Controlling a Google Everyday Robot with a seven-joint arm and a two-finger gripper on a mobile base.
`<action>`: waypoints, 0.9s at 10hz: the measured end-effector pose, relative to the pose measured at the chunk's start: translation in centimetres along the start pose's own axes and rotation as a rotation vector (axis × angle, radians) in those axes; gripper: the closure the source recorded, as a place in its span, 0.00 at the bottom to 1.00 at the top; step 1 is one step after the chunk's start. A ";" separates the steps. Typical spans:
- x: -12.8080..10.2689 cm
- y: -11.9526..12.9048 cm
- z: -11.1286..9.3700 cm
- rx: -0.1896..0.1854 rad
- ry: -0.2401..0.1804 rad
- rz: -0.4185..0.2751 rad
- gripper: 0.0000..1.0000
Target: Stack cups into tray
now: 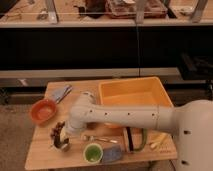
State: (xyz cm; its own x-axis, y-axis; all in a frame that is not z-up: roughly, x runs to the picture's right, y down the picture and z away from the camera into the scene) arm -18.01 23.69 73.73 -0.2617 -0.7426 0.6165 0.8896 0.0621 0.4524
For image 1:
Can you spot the silver fork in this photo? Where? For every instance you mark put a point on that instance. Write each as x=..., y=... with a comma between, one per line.
x=93, y=138

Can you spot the wooden scrub brush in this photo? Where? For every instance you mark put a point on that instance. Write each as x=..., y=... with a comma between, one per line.
x=128, y=140

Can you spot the red tray on workbench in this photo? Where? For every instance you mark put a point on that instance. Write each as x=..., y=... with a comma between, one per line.
x=127, y=8

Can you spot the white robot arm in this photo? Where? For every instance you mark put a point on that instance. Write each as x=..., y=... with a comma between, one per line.
x=192, y=123

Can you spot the wooden side table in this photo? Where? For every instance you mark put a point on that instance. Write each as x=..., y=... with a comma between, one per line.
x=105, y=144

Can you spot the yellow plastic tray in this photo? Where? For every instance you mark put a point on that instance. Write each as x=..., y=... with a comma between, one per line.
x=135, y=91

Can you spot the green metal cup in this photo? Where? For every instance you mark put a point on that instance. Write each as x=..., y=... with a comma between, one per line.
x=93, y=153

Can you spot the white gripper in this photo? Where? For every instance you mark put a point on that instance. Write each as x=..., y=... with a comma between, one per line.
x=62, y=135

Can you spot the long background workbench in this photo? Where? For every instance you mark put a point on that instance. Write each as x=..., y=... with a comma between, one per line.
x=92, y=13

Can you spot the blue sponge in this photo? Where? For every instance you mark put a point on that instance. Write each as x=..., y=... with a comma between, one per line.
x=112, y=154

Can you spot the yellow corn piece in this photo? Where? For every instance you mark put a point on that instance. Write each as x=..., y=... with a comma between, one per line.
x=158, y=141

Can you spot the bunch of brown grapes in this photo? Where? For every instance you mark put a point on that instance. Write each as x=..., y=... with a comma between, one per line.
x=56, y=134

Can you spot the orange bowl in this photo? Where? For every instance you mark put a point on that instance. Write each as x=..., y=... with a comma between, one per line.
x=42, y=111

